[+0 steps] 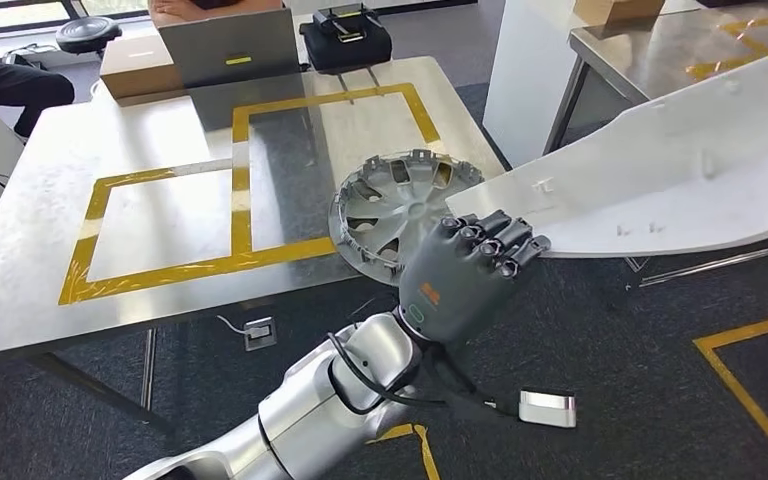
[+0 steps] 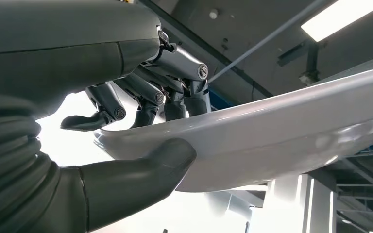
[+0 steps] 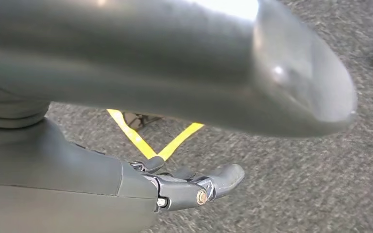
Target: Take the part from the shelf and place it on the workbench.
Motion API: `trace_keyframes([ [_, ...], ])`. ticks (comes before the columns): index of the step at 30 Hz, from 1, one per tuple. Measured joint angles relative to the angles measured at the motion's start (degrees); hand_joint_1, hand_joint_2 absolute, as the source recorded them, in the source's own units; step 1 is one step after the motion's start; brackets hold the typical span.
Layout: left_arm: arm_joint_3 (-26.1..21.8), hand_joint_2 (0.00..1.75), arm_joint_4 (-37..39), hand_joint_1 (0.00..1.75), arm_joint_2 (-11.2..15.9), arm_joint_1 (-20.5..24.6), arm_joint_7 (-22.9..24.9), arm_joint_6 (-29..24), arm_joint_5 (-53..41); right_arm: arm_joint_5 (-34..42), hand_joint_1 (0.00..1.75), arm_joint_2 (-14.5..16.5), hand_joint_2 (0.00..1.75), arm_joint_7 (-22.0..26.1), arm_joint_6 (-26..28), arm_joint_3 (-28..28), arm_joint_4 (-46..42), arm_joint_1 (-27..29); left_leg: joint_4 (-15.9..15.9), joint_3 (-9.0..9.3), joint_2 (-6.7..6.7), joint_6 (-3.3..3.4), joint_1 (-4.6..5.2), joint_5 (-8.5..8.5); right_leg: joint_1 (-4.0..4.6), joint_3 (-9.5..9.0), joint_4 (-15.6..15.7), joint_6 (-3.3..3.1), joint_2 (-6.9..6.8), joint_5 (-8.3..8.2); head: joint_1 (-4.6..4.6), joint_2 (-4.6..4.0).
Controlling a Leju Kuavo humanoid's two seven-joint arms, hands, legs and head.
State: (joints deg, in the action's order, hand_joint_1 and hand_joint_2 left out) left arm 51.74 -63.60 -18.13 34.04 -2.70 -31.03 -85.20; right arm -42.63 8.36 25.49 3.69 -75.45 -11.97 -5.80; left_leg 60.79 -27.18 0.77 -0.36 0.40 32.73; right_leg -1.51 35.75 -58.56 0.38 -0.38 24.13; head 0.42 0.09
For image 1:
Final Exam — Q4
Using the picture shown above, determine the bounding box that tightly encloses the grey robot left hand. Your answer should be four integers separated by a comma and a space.
397, 210, 552, 344

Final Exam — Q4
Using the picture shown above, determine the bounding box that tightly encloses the white plastic body panel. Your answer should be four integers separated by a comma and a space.
445, 39, 768, 260

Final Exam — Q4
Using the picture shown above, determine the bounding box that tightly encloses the steel workbench table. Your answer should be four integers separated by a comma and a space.
542, 0, 768, 289
0, 56, 508, 432

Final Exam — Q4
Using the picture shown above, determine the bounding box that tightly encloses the silver wheel hubcap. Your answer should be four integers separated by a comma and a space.
328, 148, 485, 287

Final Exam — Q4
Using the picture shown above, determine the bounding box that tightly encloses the yellow floor tape square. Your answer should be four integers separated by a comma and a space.
693, 309, 768, 478
365, 423, 442, 480

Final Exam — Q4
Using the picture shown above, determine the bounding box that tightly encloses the metal floor outlet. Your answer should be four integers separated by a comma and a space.
243, 316, 278, 352

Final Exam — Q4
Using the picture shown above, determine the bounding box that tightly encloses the black carrying case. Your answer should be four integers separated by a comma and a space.
299, 3, 393, 75

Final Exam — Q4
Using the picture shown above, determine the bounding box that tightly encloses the cardboard box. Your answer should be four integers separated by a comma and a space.
99, 33, 187, 102
572, 0, 667, 29

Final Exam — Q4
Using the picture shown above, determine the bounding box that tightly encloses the grey laptop computer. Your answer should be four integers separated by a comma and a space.
157, 7, 302, 89

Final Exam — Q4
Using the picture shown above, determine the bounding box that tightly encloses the person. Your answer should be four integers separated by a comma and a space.
147, 0, 286, 29
0, 33, 75, 139

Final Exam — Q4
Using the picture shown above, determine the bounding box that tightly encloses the black round stool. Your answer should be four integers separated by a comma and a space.
55, 16, 124, 56

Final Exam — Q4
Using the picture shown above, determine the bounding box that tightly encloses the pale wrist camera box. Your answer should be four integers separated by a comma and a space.
518, 389, 577, 429

